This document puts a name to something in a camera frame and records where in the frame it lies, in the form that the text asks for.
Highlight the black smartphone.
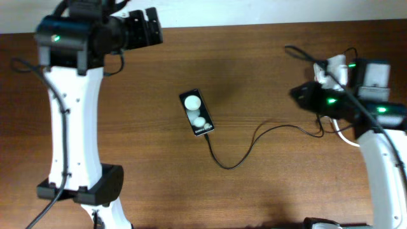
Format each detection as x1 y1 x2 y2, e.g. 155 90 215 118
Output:
179 89 215 137

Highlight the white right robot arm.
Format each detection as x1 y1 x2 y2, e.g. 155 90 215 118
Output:
289 59 406 228

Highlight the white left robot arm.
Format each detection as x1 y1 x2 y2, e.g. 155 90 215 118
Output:
35 1 163 228

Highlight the white power strip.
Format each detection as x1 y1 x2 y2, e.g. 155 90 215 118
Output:
314 60 337 89

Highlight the white power strip cord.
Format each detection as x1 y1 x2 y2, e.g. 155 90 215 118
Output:
330 117 362 148

